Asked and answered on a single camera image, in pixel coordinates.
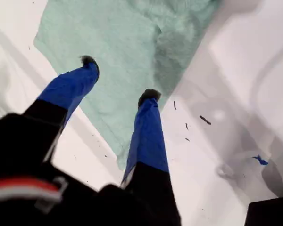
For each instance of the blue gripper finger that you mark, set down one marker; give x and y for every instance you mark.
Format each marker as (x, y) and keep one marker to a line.
(148, 146)
(70, 89)

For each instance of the pale green T-shirt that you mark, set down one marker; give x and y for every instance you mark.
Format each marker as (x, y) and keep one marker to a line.
(108, 47)

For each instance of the small blue tape scrap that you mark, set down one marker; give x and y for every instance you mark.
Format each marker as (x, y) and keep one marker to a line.
(260, 160)

